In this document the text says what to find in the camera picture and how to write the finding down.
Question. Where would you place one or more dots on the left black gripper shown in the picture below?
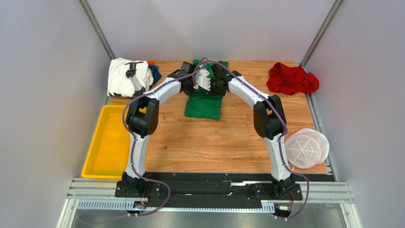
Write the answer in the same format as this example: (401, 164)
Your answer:
(188, 93)

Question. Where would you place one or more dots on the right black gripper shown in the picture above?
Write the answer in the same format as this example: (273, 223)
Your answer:
(214, 88)

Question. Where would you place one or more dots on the green t shirt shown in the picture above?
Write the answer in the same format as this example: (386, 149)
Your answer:
(202, 105)

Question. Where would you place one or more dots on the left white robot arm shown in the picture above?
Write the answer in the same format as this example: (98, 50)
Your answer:
(142, 117)

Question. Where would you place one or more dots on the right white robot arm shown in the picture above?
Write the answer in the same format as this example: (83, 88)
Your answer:
(268, 119)

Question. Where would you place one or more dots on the blue t shirt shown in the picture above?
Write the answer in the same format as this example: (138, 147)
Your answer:
(155, 73)

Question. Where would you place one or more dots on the orange t shirt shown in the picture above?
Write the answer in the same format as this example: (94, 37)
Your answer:
(150, 62)

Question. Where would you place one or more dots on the white printed t shirt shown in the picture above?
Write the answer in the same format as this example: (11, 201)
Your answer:
(125, 77)

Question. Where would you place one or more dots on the red t shirt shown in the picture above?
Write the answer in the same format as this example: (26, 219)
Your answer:
(291, 80)

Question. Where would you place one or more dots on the white pink round basket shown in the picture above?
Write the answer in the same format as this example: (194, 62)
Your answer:
(306, 148)

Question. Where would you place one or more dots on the yellow plastic bin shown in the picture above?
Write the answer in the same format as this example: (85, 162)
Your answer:
(108, 153)

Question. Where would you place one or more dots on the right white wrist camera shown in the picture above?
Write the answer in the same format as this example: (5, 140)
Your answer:
(202, 82)

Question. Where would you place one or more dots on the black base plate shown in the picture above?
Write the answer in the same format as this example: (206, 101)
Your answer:
(209, 190)

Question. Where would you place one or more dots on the right aluminium frame post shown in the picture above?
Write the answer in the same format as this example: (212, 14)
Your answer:
(335, 8)

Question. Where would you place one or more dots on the aluminium frame post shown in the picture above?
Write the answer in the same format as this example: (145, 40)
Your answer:
(335, 8)
(96, 28)

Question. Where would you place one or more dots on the left aluminium frame post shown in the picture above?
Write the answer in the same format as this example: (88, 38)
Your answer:
(96, 28)

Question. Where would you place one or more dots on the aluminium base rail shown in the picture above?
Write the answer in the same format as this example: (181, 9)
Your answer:
(91, 194)

